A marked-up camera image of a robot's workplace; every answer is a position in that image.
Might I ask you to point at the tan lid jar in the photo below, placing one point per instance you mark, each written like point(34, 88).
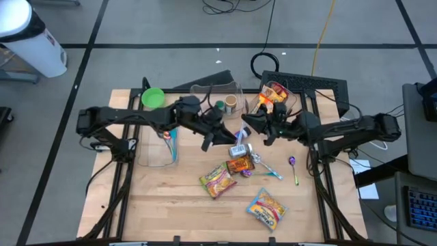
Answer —
point(230, 102)

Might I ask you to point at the white paper sheet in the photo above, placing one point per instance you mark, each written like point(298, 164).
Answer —
point(370, 192)

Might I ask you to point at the blue ramen packet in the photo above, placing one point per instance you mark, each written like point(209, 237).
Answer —
point(267, 209)

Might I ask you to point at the white trash bin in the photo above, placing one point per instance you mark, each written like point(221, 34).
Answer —
point(37, 51)

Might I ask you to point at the black desktop device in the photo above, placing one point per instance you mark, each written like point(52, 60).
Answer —
point(429, 102)

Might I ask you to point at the black triangular frame base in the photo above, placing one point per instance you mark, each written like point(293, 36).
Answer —
point(211, 80)

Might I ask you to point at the black perforated case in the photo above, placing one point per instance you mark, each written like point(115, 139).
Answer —
point(321, 83)

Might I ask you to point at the black equipment piece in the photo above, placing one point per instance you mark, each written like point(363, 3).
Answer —
point(4, 118)

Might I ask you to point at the green lid herb jar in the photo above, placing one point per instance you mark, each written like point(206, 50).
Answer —
point(220, 105)

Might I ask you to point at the backlit black keyboard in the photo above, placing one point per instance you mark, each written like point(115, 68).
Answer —
point(421, 208)

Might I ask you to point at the orange dark snack packet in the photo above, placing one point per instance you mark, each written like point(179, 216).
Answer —
point(240, 164)

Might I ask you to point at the black table edge clamp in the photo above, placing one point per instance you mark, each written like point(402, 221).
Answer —
point(176, 238)
point(272, 240)

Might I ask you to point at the grey desk foot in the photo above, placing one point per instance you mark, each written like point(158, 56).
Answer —
point(20, 78)
point(54, 2)

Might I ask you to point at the clear plastic bin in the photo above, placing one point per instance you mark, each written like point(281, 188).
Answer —
point(239, 99)
point(150, 153)
point(292, 99)

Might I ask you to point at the black desk leg bar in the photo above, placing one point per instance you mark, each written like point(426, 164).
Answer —
point(379, 172)

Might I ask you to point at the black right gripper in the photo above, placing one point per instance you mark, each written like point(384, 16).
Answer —
point(278, 119)

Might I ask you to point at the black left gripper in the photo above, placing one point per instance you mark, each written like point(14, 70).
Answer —
point(213, 121)

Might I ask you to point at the grey desk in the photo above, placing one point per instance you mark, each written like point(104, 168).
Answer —
point(420, 143)

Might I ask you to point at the green plastic bowl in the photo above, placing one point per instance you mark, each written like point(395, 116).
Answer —
point(153, 98)

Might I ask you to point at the lime chili shrimp ramen packet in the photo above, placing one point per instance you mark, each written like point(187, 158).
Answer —
point(217, 181)

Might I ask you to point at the silver cap spice jar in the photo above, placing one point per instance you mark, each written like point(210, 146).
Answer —
point(240, 150)

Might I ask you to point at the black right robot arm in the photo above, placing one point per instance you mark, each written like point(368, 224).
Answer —
point(341, 130)

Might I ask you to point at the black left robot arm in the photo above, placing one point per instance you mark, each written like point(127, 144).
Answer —
point(136, 118)

